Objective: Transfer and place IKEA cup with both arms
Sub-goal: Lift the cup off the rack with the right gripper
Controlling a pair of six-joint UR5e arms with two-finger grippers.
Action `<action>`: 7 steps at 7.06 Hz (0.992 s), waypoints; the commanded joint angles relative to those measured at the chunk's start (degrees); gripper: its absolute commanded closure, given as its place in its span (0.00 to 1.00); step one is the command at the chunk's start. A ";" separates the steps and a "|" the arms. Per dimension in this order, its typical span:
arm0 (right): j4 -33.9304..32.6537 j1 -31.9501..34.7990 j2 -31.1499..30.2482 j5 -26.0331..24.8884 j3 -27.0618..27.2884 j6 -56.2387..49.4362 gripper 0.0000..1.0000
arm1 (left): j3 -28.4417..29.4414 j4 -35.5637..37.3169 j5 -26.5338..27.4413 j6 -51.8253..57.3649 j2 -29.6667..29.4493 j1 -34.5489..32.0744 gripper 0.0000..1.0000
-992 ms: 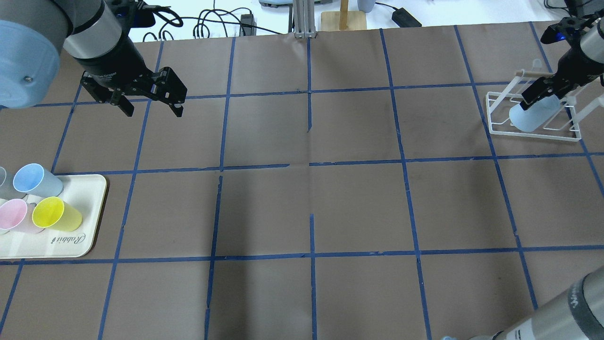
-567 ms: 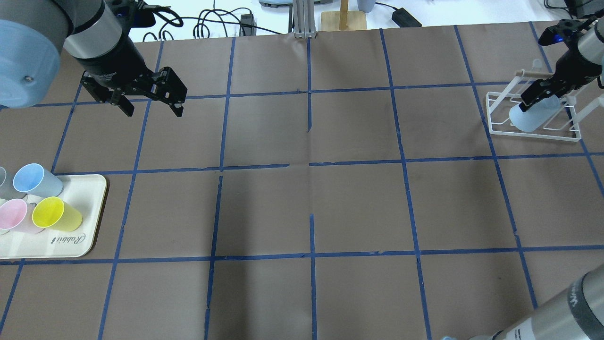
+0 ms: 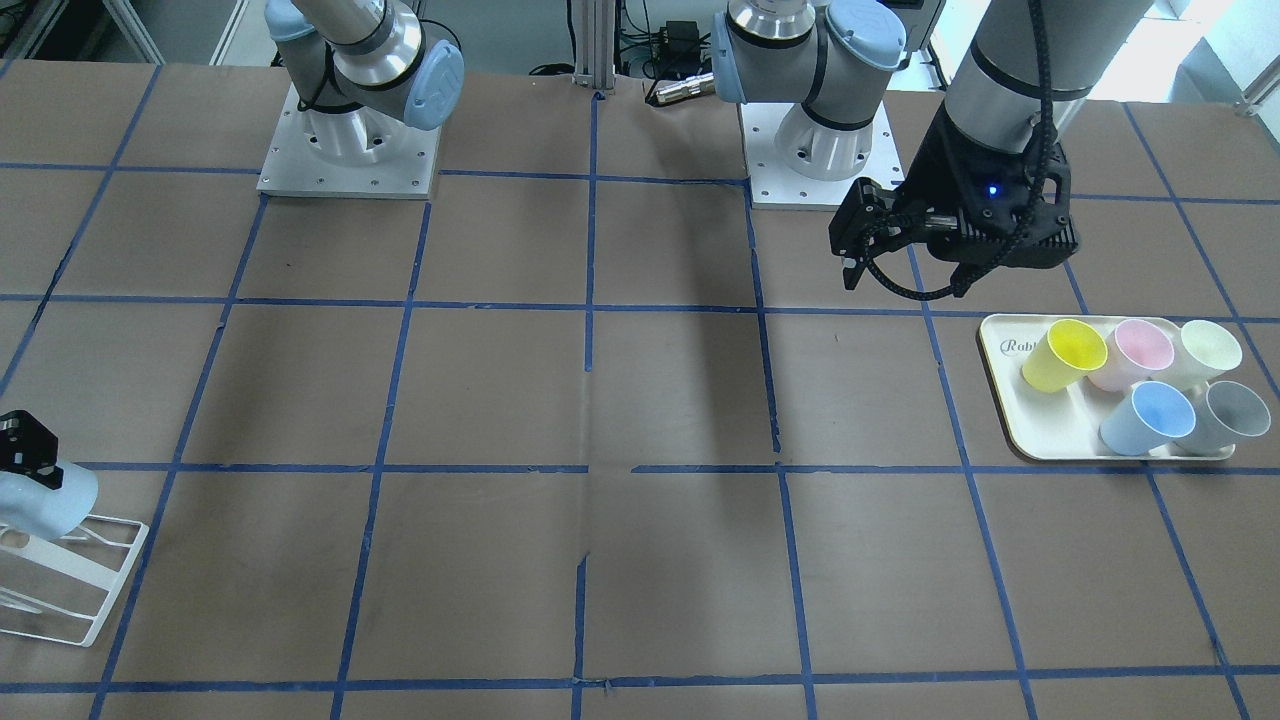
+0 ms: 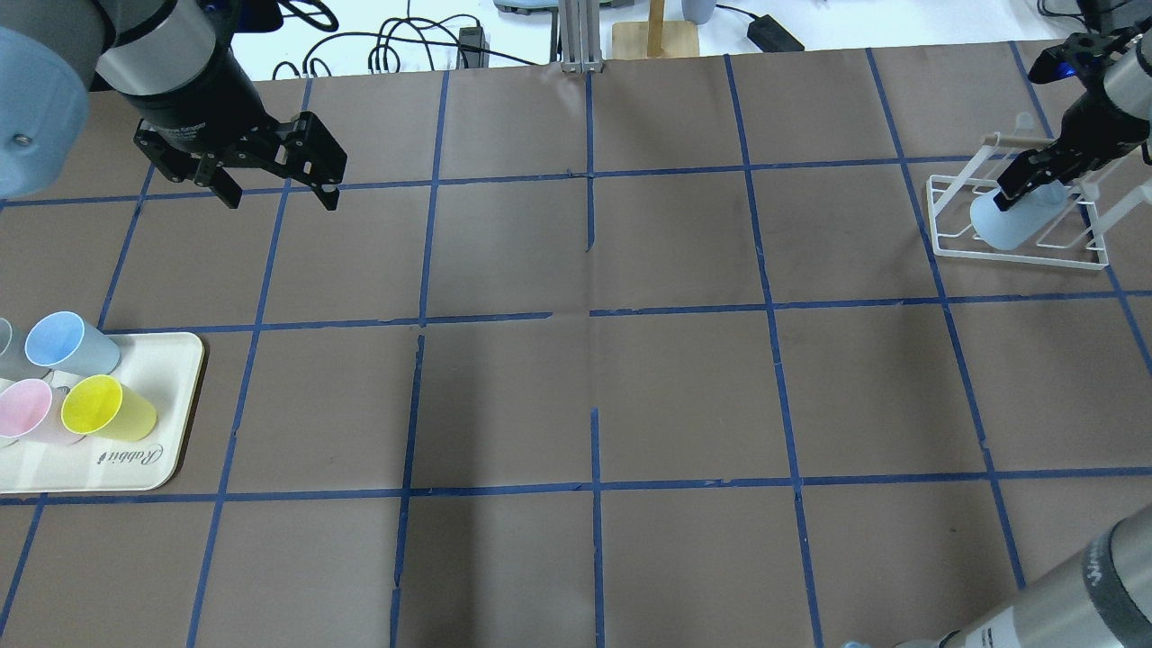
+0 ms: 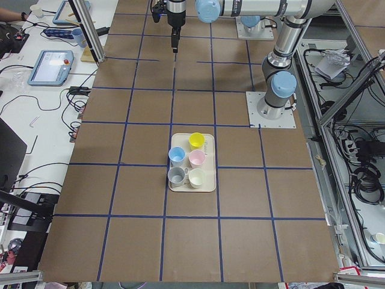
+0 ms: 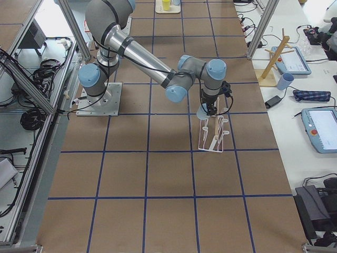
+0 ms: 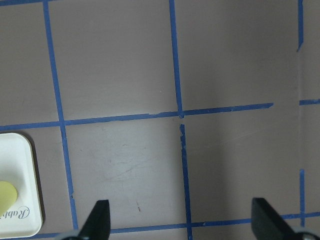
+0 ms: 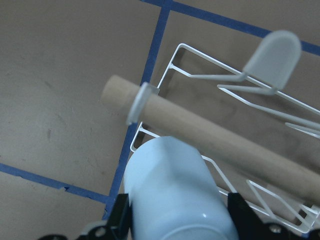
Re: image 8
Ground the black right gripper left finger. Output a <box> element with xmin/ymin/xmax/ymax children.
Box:
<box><xmin>106</xmin><ymin>193</ymin><xmax>130</xmax><ymax>229</ymax></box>

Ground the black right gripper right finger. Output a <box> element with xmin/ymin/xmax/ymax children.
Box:
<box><xmin>227</xmin><ymin>192</ymin><xmax>260</xmax><ymax>225</ymax></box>

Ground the light blue plastic cup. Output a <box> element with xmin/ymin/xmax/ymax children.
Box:
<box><xmin>124</xmin><ymin>136</ymin><xmax>239</xmax><ymax>240</ymax></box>

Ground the white wire cup rack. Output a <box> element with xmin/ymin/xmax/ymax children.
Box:
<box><xmin>100</xmin><ymin>29</ymin><xmax>320</xmax><ymax>235</ymax></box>

